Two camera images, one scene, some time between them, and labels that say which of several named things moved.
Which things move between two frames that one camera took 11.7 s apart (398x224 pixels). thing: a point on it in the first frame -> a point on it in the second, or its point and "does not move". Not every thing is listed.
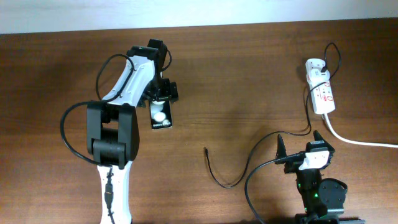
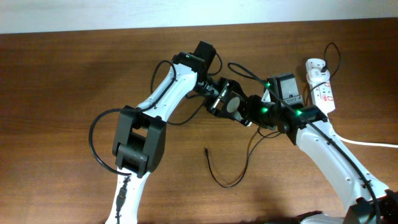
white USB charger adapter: x=316 y=76 does not move
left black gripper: x=170 y=91 -> x=209 y=101
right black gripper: x=291 y=165 -> x=244 y=111
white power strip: x=321 y=93 does not move
